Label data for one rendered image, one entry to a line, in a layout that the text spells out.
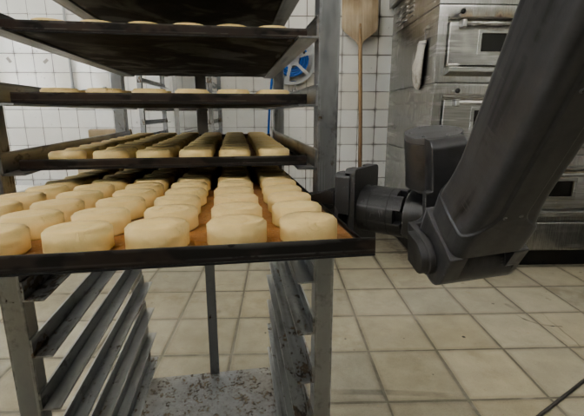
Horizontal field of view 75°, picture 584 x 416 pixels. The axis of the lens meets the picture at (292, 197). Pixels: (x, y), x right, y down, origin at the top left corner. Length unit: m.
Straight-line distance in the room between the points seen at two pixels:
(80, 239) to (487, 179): 0.29
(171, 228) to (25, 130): 3.72
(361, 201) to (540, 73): 0.27
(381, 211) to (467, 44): 2.22
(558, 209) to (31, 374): 2.86
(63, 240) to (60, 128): 3.55
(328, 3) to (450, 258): 0.38
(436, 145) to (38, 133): 3.74
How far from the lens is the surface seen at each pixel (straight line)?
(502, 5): 2.77
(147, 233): 0.31
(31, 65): 3.96
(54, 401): 0.77
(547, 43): 0.24
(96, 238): 0.33
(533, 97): 0.24
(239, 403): 1.35
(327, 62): 0.56
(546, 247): 3.10
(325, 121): 0.56
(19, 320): 0.69
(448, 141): 0.39
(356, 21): 3.45
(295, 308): 0.72
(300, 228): 0.31
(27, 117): 3.99
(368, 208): 0.45
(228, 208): 0.37
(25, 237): 0.36
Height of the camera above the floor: 1.03
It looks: 13 degrees down
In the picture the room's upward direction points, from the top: straight up
